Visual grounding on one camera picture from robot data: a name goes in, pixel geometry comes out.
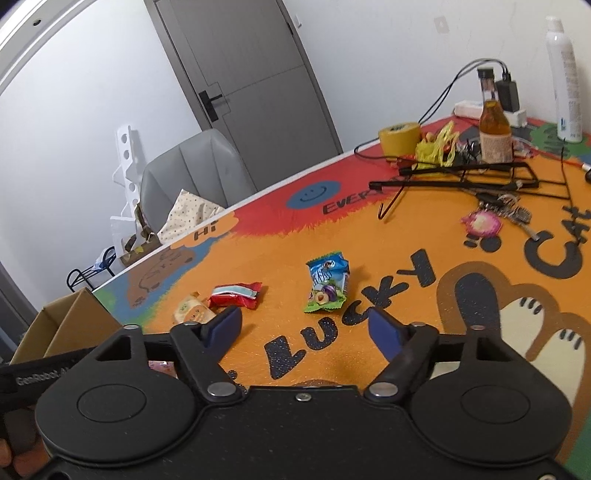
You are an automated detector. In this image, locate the yellow biscuit packet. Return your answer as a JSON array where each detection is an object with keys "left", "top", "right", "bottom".
[{"left": 173, "top": 292, "right": 215, "bottom": 324}]

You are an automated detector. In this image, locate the red teal snack packet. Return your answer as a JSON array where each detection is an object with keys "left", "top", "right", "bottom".
[{"left": 208, "top": 282, "right": 263, "bottom": 310}]

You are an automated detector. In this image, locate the purple round snack packet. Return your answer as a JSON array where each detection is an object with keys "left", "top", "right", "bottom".
[{"left": 148, "top": 361, "right": 177, "bottom": 378}]

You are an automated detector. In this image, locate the person's left hand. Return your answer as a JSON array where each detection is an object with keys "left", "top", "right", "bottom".
[{"left": 1, "top": 439, "right": 50, "bottom": 479}]

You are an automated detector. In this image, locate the brown cardboard box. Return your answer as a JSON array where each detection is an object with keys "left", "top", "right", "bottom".
[{"left": 10, "top": 289, "right": 121, "bottom": 365}]

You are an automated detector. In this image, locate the blue green candy packet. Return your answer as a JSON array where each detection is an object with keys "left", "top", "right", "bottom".
[{"left": 304, "top": 251, "right": 351, "bottom": 313}]

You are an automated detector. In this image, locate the brown SF paper bag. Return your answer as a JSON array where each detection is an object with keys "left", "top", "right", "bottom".
[{"left": 120, "top": 204, "right": 161, "bottom": 267}]

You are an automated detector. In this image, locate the black metal shoe rack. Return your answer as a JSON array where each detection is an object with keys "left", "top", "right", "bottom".
[{"left": 65, "top": 246, "right": 117, "bottom": 292}]

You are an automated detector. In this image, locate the cream dotted cushion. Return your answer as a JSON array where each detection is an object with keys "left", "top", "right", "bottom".
[{"left": 157, "top": 190, "right": 224, "bottom": 244}]

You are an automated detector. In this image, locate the white perforated shelf board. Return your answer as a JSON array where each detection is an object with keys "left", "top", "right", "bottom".
[{"left": 110, "top": 124, "right": 140, "bottom": 257}]

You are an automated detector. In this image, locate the colourful cat table mat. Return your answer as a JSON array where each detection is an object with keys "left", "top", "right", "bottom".
[{"left": 96, "top": 122, "right": 590, "bottom": 478}]

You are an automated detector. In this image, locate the grey padded chair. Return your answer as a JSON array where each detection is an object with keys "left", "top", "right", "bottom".
[{"left": 139, "top": 129, "right": 256, "bottom": 232}]

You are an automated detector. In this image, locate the yellow plastic bag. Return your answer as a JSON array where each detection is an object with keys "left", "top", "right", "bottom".
[{"left": 415, "top": 121, "right": 460, "bottom": 169}]

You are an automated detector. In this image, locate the yellow tape roll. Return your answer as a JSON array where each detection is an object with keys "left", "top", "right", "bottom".
[{"left": 378, "top": 122, "right": 422, "bottom": 157}]

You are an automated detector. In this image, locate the small amber glass bottle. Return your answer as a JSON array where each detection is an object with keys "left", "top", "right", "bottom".
[{"left": 477, "top": 68, "right": 513, "bottom": 164}]

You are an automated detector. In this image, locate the white power strip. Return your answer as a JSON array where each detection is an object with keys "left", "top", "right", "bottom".
[{"left": 452, "top": 100, "right": 529, "bottom": 128}]

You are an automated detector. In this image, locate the black charger plug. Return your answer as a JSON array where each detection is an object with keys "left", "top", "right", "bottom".
[{"left": 496, "top": 72, "right": 521, "bottom": 113}]

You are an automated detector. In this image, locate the grey room door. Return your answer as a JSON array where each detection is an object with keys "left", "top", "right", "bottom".
[{"left": 145, "top": 0, "right": 342, "bottom": 190}]

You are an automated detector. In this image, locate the white spray bottle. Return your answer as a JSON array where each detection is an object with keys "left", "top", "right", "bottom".
[{"left": 545, "top": 16, "right": 583, "bottom": 144}]

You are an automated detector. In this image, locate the pink keychain with keys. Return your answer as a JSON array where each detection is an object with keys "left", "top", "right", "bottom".
[{"left": 461, "top": 195, "right": 540, "bottom": 242}]

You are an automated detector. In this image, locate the black wire stand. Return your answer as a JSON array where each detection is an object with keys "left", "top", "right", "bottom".
[{"left": 368, "top": 159, "right": 573, "bottom": 220}]

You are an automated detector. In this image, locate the black charger cable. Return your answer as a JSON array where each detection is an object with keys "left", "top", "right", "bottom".
[{"left": 352, "top": 57, "right": 514, "bottom": 163}]

